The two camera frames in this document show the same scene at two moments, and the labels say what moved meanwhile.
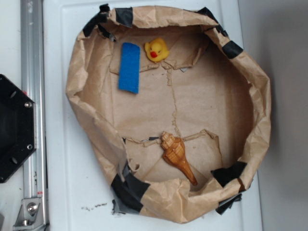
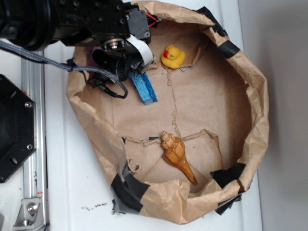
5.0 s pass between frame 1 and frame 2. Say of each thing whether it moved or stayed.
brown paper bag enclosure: stayed
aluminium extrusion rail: stayed
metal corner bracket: stayed
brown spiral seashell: stayed
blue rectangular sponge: moved
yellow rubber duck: moved
